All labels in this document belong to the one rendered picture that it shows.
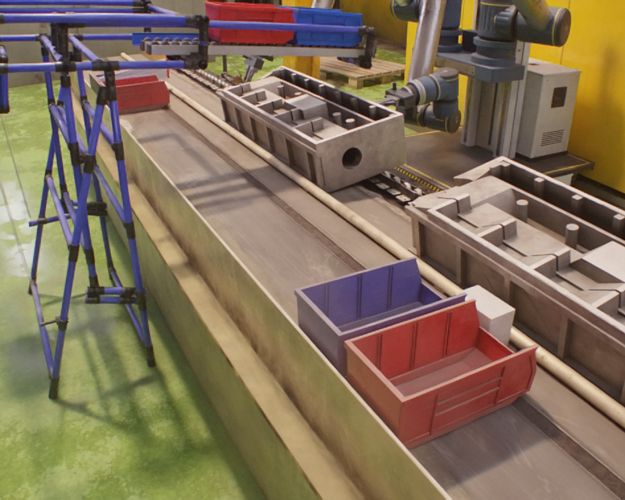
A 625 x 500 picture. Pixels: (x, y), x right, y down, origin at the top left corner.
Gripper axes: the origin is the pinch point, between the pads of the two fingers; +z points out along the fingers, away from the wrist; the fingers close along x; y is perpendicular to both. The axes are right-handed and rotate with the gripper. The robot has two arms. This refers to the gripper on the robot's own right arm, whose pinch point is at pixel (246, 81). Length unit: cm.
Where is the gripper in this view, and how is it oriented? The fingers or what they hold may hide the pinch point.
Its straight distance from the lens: 324.7
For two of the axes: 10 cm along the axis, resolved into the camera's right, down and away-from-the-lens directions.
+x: 4.6, 4.2, -7.8
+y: -8.0, -1.7, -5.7
